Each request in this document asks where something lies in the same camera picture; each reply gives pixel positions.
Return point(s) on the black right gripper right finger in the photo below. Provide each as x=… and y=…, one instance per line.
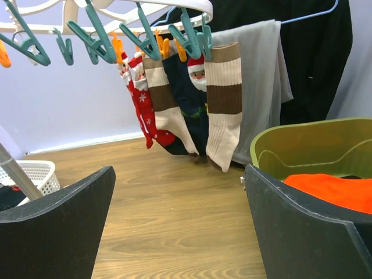
x=301, y=236

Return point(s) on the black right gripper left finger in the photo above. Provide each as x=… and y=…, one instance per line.
x=58, y=235

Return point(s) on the teal clothes peg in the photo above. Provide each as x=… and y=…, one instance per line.
x=196, y=44

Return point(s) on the white round sock hanger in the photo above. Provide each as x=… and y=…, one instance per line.
x=92, y=22

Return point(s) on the white perforated basket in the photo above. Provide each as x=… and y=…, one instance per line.
x=40, y=172

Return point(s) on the orange cloth in bin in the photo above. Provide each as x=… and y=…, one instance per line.
x=349, y=193

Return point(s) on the green plastic bin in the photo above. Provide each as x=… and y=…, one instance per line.
x=339, y=147

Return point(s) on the cream brown striped sock front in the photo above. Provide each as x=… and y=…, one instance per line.
x=224, y=100

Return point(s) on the cream brown striped sock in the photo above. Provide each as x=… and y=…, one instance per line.
x=168, y=114
x=224, y=100

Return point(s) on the grey hanging garment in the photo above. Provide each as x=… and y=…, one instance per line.
x=265, y=81

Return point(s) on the cream brown striped sock back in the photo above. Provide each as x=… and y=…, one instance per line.
x=168, y=114

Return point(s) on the red santa sock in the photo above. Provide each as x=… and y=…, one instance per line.
x=133, y=73

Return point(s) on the navy santa sock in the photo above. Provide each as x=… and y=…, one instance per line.
x=188, y=87

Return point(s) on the black hanging garment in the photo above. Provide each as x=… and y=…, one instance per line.
x=316, y=38

